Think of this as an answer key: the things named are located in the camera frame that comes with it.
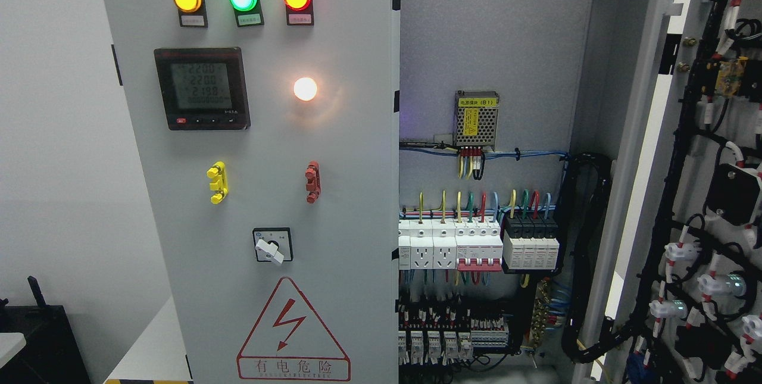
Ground grey cabinet door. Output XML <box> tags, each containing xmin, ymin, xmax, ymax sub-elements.
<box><xmin>561</xmin><ymin>0</ymin><xmax>760</xmax><ymax>383</ymax></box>
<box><xmin>104</xmin><ymin>0</ymin><xmax>399</xmax><ymax>383</ymax></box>

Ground red test terminal block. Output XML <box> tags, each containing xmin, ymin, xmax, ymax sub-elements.
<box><xmin>305</xmin><ymin>161</ymin><xmax>321</xmax><ymax>204</ymax></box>

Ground white socket modules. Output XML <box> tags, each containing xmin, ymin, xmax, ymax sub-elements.
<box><xmin>398</xmin><ymin>219</ymin><xmax>457</xmax><ymax>270</ymax></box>

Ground metal mesh power supply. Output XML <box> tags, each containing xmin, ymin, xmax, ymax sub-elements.
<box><xmin>454</xmin><ymin>89</ymin><xmax>500</xmax><ymax>148</ymax></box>

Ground white glowing indicator lamp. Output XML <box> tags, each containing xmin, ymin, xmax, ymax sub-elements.
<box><xmin>293</xmin><ymin>77</ymin><xmax>318</xmax><ymax>102</ymax></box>

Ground white red-lever circuit breaker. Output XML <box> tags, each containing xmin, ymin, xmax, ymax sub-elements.
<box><xmin>455</xmin><ymin>221</ymin><xmax>503</xmax><ymax>272</ymax></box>

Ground yellow test terminal block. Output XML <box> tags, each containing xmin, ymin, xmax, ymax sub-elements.
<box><xmin>206</xmin><ymin>161</ymin><xmax>229</xmax><ymax>205</ymax></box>

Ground black white surge protector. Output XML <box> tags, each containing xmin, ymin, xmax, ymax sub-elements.
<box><xmin>502</xmin><ymin>215</ymin><xmax>561</xmax><ymax>274</ymax></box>

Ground white relay row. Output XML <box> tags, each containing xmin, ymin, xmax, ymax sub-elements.
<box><xmin>397</xmin><ymin>305</ymin><xmax>474</xmax><ymax>367</ymax></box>

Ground black digital power meter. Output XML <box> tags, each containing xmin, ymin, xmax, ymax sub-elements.
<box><xmin>154</xmin><ymin>47</ymin><xmax>251</xmax><ymax>131</ymax></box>

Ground red electric hazard sign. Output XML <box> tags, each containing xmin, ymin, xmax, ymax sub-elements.
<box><xmin>236</xmin><ymin>276</ymin><xmax>352</xmax><ymax>382</ymax></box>

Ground brass terminal bar right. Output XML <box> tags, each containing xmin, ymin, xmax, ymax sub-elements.
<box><xmin>527</xmin><ymin>278</ymin><xmax>551</xmax><ymax>351</ymax></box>

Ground black box at left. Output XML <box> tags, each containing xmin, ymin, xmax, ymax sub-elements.
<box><xmin>1</xmin><ymin>276</ymin><xmax>90</xmax><ymax>383</ymax></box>

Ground black spiral cable loom right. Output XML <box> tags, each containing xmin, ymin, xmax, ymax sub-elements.
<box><xmin>560</xmin><ymin>152</ymin><xmax>614</xmax><ymax>364</ymax></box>

